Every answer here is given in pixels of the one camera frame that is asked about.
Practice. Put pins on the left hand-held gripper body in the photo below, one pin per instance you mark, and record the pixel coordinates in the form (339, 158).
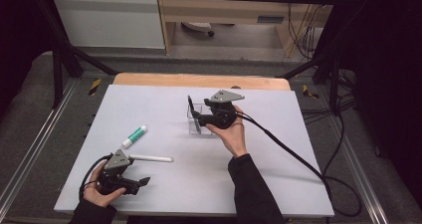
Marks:
(116, 161)

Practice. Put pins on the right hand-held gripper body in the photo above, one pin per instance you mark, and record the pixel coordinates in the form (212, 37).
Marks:
(224, 116)

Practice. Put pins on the clear plastic pen holder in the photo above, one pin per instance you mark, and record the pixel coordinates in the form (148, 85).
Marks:
(202, 130)

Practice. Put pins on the black pen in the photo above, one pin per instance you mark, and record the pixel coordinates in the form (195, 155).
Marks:
(191, 104)

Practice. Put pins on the white pen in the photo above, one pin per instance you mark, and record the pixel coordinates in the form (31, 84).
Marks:
(152, 158)

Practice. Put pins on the white and green glue stick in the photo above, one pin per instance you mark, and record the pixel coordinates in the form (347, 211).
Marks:
(134, 136)

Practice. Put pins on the person's right hand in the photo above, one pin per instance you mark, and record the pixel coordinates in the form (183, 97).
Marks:
(234, 137)

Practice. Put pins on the person's left hand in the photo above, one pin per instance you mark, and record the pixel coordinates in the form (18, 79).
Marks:
(96, 197)

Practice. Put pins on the wooden table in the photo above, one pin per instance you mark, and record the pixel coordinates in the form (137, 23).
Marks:
(199, 81)

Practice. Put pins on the office chair base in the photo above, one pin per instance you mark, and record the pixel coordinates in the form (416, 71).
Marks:
(199, 26)

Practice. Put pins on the yellow and black floor tape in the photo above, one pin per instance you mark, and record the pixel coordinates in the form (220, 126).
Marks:
(310, 92)
(95, 87)

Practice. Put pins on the light wooden desk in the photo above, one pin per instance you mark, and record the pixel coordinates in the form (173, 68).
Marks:
(225, 13)

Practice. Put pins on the white cabinet panel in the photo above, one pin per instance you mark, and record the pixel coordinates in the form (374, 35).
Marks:
(106, 21)

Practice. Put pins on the dark curtain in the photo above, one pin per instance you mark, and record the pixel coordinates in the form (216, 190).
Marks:
(16, 35)
(388, 68)

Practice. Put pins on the aluminium floor rail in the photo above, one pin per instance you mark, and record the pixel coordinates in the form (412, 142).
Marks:
(361, 177)
(30, 151)

